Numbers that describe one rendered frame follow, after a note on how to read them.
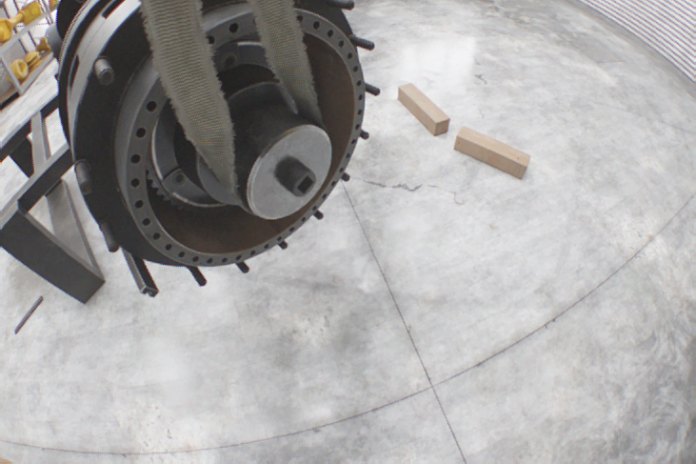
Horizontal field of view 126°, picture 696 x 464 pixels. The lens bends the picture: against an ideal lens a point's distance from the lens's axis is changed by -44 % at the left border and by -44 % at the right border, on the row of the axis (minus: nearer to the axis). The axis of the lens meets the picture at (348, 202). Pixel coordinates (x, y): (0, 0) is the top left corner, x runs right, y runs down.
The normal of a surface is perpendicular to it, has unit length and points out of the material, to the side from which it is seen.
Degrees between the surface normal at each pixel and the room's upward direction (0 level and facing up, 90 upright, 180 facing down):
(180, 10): 91
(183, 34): 91
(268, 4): 101
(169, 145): 90
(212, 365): 0
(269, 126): 1
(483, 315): 0
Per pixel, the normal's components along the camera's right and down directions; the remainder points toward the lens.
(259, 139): -0.27, -0.39
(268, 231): 0.11, -0.73
